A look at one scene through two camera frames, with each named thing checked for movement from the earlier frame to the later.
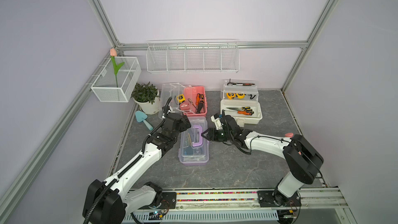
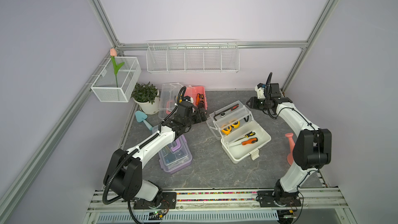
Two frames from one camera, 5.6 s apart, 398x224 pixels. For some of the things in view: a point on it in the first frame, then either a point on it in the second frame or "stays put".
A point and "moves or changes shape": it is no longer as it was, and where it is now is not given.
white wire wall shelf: [195, 57] stays put
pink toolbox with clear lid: [190, 100] stays put
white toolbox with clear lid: [240, 100] moves or changes shape
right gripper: [210, 134] to [253, 101]
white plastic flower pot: [148, 108] stays put
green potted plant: [143, 93] stays put
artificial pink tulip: [113, 53] stays put
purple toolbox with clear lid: [194, 148] to [176, 155]
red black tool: [240, 84] to [223, 114]
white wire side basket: [116, 82] stays put
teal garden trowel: [141, 117] stays put
